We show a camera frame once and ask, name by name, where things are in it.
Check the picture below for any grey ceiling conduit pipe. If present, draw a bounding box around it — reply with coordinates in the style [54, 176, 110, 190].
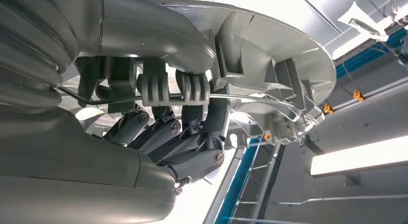
[269, 193, 408, 206]

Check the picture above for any blue ceiling cable tray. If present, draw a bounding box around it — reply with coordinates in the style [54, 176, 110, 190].
[214, 136, 267, 224]
[334, 26, 408, 80]

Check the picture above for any ceiling light panel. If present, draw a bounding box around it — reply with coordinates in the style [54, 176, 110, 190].
[310, 135, 408, 179]

